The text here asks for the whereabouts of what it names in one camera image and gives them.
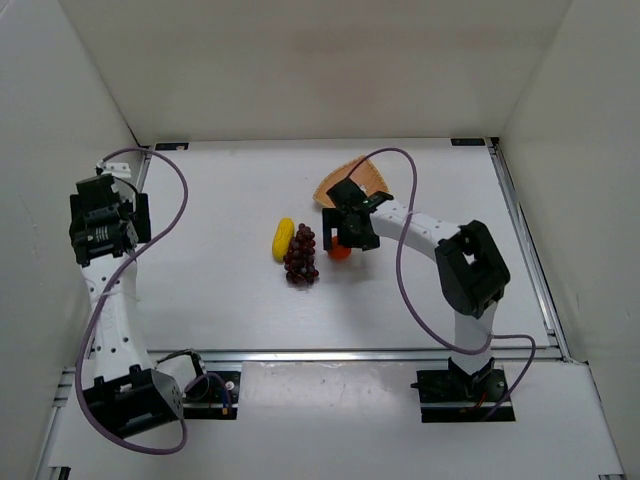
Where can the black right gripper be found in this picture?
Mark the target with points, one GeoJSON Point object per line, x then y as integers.
{"type": "Point", "coordinates": [345, 233]}

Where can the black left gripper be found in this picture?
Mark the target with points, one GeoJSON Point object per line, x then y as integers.
{"type": "Point", "coordinates": [105, 244]}

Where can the orange fake fruit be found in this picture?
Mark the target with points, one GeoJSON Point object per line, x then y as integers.
{"type": "Point", "coordinates": [338, 252]}

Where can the dark red fake grapes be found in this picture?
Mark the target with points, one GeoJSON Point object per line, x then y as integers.
{"type": "Point", "coordinates": [299, 259]}

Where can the yellow fake banana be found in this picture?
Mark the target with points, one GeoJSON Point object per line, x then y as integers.
{"type": "Point", "coordinates": [284, 233]}

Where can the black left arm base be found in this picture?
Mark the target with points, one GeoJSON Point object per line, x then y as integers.
{"type": "Point", "coordinates": [210, 399]}

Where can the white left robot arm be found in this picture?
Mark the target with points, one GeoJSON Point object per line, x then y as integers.
{"type": "Point", "coordinates": [129, 393]}

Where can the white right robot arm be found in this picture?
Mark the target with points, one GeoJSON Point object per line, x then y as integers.
{"type": "Point", "coordinates": [471, 271]}

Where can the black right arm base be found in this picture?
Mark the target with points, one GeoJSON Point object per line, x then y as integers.
{"type": "Point", "coordinates": [443, 398]}

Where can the woven wicker fruit bowl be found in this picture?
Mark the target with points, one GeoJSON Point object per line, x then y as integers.
{"type": "Point", "coordinates": [366, 176]}

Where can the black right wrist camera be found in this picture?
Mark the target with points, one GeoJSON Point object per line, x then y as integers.
{"type": "Point", "coordinates": [347, 197]}

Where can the white left cable connector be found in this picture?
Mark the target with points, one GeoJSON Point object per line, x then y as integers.
{"type": "Point", "coordinates": [117, 169]}

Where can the aluminium frame rail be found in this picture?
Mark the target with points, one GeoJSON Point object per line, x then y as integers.
{"type": "Point", "coordinates": [528, 250]}

